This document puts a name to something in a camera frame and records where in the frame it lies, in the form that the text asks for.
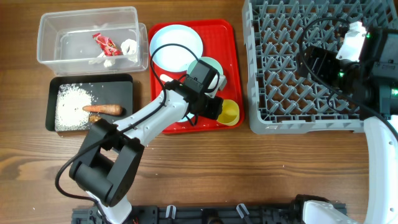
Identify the light green bowl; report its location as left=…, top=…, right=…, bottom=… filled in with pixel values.
left=186, top=56, right=228, bottom=93

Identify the orange carrot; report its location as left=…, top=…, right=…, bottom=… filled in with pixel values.
left=83, top=104, right=123, bottom=116

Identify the red snack wrapper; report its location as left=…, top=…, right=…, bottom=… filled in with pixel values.
left=93, top=33, right=122, bottom=57

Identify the dark food scrap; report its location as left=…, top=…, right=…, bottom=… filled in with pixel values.
left=89, top=114, right=101, bottom=123

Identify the white rice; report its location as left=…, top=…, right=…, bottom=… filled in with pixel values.
left=55, top=84, right=93, bottom=131

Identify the white tissue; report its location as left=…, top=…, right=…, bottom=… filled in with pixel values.
left=121, top=39, right=138, bottom=63
left=88, top=52, right=115, bottom=68

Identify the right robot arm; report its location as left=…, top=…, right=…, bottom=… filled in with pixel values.
left=297, top=22, right=397, bottom=223

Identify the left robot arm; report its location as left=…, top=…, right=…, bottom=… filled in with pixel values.
left=67, top=57, right=226, bottom=223

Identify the grey dishwasher rack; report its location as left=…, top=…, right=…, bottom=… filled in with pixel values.
left=242, top=0, right=397, bottom=134

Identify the small light blue plate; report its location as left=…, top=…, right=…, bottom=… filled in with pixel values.
left=178, top=113, right=194, bottom=123

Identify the yellow plastic cup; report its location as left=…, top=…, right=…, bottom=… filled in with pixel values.
left=217, top=100, right=240, bottom=126

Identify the white plastic spoon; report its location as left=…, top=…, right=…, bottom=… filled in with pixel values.
left=160, top=74, right=174, bottom=83

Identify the large light blue plate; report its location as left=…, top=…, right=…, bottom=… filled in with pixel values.
left=149, top=24, right=204, bottom=72

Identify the red serving tray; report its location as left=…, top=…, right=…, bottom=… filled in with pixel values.
left=148, top=19, right=244, bottom=134

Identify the clear plastic bin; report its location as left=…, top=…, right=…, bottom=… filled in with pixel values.
left=37, top=6, right=149, bottom=76

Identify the left black cable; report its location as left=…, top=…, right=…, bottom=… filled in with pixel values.
left=54, top=42, right=220, bottom=223

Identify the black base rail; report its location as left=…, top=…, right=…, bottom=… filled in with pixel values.
left=71, top=206, right=301, bottom=224

